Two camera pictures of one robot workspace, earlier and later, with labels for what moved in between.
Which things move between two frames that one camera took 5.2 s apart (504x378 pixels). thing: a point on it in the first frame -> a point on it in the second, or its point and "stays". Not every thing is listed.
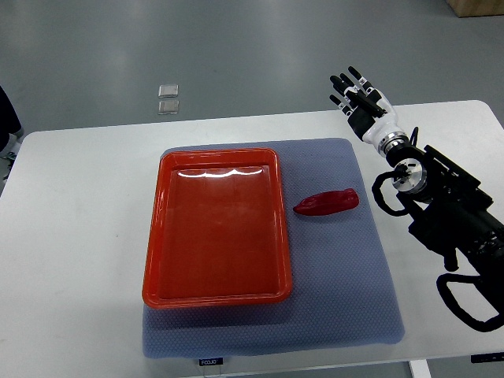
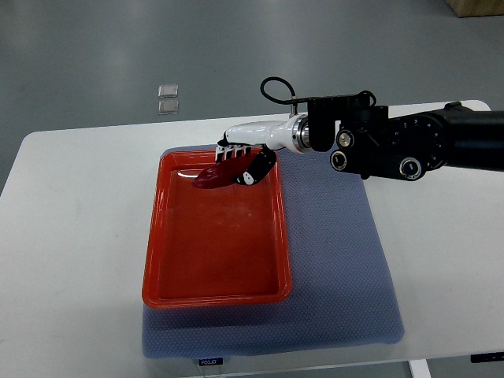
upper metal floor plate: (168, 90) stays
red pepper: (328, 202) -> (221, 174)
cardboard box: (477, 8) stays
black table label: (211, 361) stays
